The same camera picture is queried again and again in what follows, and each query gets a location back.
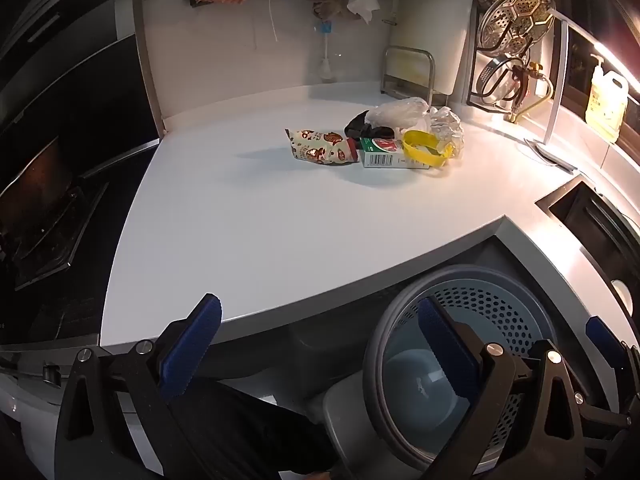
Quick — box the round metal strainer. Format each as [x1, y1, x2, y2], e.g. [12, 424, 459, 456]
[479, 57, 517, 100]

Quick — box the steel sink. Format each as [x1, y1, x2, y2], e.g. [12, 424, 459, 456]
[535, 175, 640, 311]

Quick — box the yellow detergent bottle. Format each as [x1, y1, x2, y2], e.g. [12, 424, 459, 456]
[585, 54, 630, 143]

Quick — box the yellow plastic ring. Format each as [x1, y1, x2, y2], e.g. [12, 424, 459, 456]
[402, 130, 457, 167]

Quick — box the brass gas valve with hose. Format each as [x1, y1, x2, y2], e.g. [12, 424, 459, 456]
[505, 60, 553, 123]

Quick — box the metal steamer plate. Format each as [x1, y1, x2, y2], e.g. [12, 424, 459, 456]
[481, 0, 556, 53]

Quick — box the white cutting board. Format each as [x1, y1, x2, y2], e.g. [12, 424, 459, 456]
[390, 0, 476, 96]

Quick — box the black cloth with blue trim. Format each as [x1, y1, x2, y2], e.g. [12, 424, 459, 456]
[344, 110, 396, 140]

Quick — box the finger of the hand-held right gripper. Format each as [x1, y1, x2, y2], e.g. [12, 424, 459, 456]
[575, 315, 640, 431]

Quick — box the white bottle brush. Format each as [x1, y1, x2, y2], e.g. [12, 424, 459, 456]
[316, 19, 337, 83]

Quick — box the black wire rack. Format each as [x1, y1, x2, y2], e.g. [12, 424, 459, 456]
[467, 7, 556, 111]

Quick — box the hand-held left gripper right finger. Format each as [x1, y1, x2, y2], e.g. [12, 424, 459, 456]
[416, 296, 588, 480]

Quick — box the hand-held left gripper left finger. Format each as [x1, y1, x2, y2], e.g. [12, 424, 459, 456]
[54, 292, 281, 480]

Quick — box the white dish cloth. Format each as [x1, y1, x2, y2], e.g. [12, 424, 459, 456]
[346, 0, 381, 25]

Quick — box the patterned snack packet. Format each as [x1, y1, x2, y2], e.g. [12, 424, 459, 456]
[285, 128, 361, 165]

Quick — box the black gas stove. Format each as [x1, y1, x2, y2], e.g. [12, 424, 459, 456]
[0, 135, 111, 293]

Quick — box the grey perforated waste basket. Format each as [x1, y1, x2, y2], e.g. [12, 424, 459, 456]
[362, 266, 608, 471]

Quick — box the clear plastic wrap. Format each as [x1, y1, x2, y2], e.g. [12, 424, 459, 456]
[427, 106, 466, 158]

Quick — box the green and white box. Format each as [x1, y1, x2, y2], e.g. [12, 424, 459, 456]
[358, 136, 432, 170]

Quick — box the clear plastic bag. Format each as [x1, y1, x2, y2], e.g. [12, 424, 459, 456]
[364, 97, 432, 133]

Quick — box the person's dark clothing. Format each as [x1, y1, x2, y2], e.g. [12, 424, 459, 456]
[167, 377, 346, 480]

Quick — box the window frame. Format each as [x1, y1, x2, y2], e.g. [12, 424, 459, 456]
[542, 7, 640, 146]

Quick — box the metal cutting board stand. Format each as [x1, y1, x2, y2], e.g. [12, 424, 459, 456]
[379, 46, 448, 106]

